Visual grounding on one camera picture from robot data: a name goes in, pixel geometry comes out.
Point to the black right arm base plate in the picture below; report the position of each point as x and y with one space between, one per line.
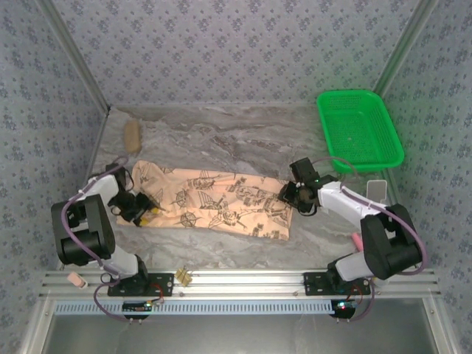
313 284

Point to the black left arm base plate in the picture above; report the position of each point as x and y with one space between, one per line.
162 284

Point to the pink toy microphone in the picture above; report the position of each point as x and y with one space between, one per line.
355 240

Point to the small circuit board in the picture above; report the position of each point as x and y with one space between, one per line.
136 307
344 307

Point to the tan oblong brush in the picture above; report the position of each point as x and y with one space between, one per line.
132 136

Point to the green plastic mesh basket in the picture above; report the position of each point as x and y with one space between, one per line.
357 129

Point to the aluminium mounting rail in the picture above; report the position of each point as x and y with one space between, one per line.
239 282

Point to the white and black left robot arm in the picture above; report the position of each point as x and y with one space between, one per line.
88 236

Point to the small right circuit board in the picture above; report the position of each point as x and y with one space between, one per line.
344 307

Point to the peach printed t-shirt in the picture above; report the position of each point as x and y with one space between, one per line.
221 206

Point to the white phone stand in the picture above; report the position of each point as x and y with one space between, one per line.
376 190

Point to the aluminium frame post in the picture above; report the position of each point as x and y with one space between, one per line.
75 55
399 55

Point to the gold binder clip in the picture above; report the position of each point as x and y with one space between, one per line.
183 277

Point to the small left circuit board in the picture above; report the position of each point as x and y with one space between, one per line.
136 307

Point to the small pink and white eraser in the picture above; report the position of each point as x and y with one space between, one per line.
76 279

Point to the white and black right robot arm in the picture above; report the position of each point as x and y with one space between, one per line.
391 243

